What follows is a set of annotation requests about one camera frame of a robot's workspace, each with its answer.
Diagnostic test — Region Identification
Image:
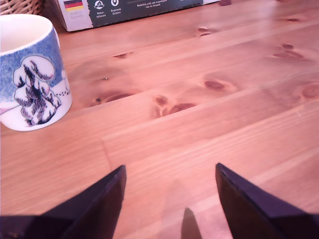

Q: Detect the blue white snowy-tree mug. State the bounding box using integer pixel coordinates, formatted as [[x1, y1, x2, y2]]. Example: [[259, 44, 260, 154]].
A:
[[0, 13, 73, 132]]

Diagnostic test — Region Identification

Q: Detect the dark green cardboard can tray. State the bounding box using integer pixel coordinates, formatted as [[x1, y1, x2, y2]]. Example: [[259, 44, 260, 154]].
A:
[[51, 0, 220, 32]]

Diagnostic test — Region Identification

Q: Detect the wicker basket with handle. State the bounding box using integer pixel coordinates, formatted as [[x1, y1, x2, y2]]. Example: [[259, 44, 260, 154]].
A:
[[0, 0, 47, 16]]

